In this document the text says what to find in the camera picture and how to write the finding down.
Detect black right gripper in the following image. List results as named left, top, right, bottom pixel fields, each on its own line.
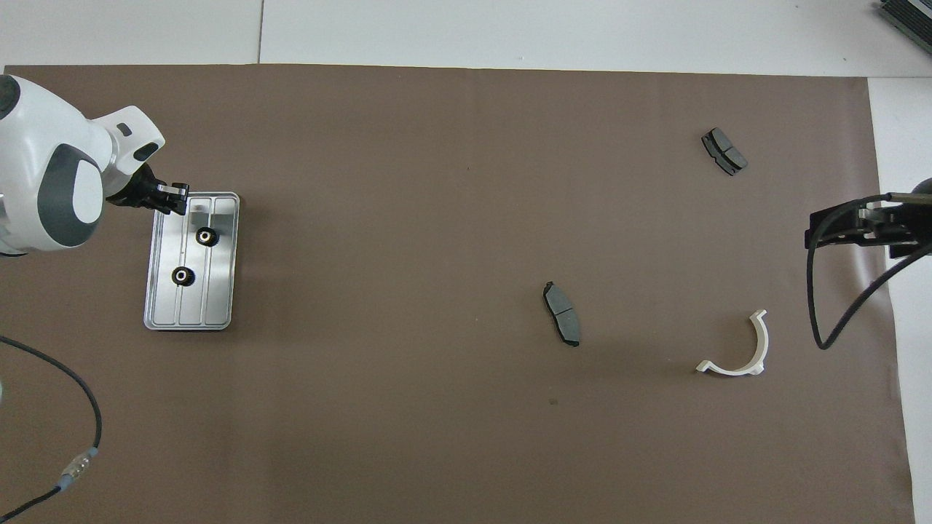
left=805, top=193, right=932, bottom=259

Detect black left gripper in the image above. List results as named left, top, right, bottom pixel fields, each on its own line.
left=108, top=164, right=191, bottom=217

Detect silver metal tray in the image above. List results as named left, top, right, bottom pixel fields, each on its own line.
left=143, top=191, right=240, bottom=332

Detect dark grey brake pad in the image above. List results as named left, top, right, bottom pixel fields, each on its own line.
left=701, top=127, right=749, bottom=177
left=543, top=281, right=581, bottom=348

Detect dark grey ribbed case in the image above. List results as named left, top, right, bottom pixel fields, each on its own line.
left=877, top=0, right=932, bottom=55

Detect brown table mat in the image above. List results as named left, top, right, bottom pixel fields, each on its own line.
left=0, top=64, right=915, bottom=524

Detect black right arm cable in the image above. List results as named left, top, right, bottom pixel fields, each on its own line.
left=807, top=195, right=932, bottom=350

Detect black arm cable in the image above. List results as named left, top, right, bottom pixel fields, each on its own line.
left=807, top=195, right=932, bottom=350
left=0, top=335, right=103, bottom=516

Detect white curved plastic bracket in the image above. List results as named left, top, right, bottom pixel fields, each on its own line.
left=695, top=309, right=770, bottom=377

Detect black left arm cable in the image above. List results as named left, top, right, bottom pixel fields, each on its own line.
left=0, top=335, right=103, bottom=516

